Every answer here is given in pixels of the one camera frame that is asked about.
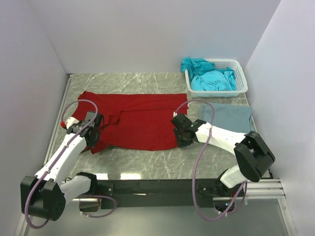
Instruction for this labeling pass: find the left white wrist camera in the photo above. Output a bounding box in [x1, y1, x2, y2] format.
[60, 117, 79, 129]

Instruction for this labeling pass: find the red t shirt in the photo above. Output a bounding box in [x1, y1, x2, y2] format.
[72, 91, 188, 154]

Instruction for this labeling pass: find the white plastic basket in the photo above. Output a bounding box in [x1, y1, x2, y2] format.
[184, 59, 248, 98]

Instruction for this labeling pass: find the turquoise t shirt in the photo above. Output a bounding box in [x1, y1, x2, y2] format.
[180, 57, 236, 91]

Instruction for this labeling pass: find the folded grey-blue t shirt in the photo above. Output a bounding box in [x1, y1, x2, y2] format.
[212, 103, 255, 133]

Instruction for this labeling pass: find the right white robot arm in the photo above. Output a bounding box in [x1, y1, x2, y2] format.
[171, 113, 276, 196]

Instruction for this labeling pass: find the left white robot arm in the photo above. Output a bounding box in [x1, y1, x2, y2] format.
[20, 111, 104, 221]

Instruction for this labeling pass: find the black base beam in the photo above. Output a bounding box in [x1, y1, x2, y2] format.
[81, 178, 240, 208]

